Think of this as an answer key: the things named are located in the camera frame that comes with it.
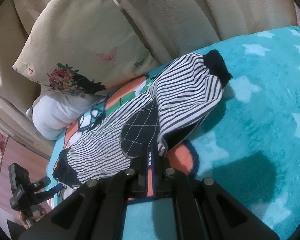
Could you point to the person's left hand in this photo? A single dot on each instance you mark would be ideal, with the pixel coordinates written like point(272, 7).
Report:
point(29, 216)

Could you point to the white pillow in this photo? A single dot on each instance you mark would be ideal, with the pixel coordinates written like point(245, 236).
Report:
point(52, 112)

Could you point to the striped navy white pants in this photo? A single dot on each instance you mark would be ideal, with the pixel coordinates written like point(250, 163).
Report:
point(175, 102)

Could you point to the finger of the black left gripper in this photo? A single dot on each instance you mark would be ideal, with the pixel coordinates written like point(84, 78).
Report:
point(46, 195)

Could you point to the pink wooden cabinet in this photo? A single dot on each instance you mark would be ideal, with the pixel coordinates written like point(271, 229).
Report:
point(11, 152)

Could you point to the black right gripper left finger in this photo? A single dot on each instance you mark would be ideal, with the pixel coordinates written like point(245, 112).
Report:
point(97, 210)

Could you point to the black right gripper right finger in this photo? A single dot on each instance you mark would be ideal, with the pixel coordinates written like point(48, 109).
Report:
point(202, 209)

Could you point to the cream floral pillow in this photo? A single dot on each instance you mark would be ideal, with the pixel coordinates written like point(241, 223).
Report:
point(81, 47)

